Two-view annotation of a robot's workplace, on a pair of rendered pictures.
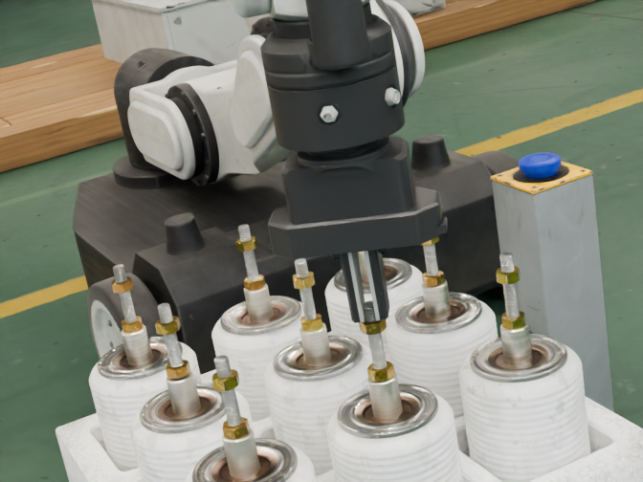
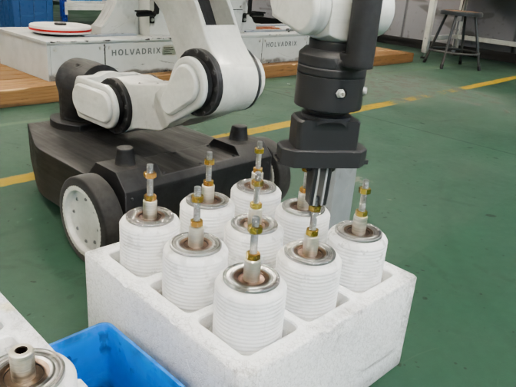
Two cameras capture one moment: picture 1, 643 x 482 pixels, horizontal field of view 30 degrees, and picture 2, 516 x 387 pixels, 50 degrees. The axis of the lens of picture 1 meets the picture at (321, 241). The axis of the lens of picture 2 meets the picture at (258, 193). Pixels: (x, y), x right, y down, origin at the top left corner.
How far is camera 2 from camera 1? 0.37 m
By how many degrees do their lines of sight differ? 21
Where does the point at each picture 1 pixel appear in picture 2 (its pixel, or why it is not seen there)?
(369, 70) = (362, 74)
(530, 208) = not seen: hidden behind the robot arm
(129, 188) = (61, 130)
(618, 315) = not seen: hidden behind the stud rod
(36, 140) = not seen: outside the picture
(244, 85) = (178, 81)
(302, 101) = (329, 84)
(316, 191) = (315, 133)
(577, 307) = (342, 212)
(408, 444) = (329, 269)
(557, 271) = (339, 193)
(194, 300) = (133, 191)
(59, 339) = (16, 207)
